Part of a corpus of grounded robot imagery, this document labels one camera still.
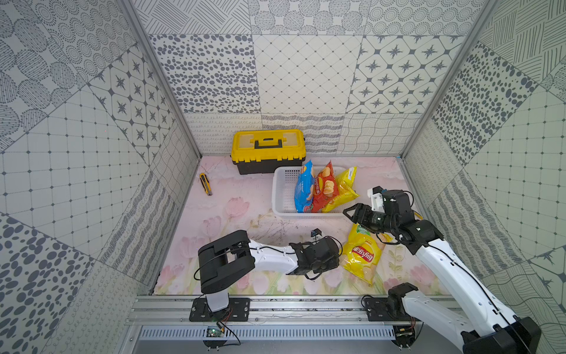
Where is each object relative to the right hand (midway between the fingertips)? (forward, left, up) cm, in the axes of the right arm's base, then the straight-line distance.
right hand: (349, 217), depth 76 cm
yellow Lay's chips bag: (-8, -5, -12) cm, 16 cm away
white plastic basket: (+29, +25, -15) cm, 41 cm away
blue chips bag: (+11, +16, +2) cm, 19 cm away
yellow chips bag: (+14, -2, -3) cm, 15 cm away
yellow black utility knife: (+27, +64, -15) cm, 71 cm away
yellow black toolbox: (+37, +36, -3) cm, 51 cm away
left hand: (-10, 0, -13) cm, 16 cm away
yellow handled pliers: (+13, -40, -22) cm, 47 cm away
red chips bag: (+14, +7, -2) cm, 16 cm away
